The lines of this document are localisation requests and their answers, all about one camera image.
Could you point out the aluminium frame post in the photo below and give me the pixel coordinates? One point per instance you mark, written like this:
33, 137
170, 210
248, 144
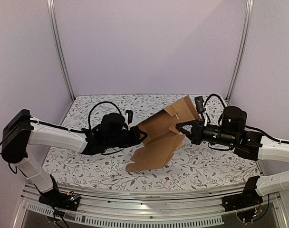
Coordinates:
59, 49
241, 50

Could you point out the right aluminium frame post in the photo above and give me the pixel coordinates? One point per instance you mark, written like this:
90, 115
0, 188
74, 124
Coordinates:
241, 50

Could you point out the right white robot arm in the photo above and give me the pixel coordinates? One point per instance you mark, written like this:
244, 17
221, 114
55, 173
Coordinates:
251, 145

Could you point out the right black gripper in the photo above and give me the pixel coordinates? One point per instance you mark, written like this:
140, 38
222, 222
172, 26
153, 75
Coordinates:
197, 132

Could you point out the front aluminium rail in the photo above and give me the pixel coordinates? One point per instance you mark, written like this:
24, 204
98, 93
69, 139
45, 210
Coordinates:
167, 209

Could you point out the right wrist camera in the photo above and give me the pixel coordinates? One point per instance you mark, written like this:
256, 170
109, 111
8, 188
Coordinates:
232, 120

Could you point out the floral patterned table mat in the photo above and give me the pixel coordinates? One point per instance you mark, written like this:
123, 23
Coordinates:
191, 167

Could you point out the left aluminium frame post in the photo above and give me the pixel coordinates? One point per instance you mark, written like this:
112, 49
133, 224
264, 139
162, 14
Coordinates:
59, 49

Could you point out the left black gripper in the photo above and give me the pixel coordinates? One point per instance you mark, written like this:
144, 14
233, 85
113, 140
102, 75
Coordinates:
135, 132

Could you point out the brown cardboard box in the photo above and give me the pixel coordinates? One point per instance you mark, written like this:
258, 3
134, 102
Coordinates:
163, 137

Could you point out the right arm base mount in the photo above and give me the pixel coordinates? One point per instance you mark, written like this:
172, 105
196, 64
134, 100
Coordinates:
242, 200

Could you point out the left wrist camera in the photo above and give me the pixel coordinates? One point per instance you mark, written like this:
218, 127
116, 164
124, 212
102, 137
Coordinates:
113, 123

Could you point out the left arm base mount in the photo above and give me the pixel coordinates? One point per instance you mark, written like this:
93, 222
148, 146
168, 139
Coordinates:
56, 199

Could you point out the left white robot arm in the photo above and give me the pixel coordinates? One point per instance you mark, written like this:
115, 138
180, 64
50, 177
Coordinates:
24, 130

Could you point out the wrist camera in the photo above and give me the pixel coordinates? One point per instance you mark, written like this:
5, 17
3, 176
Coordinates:
232, 120
113, 123

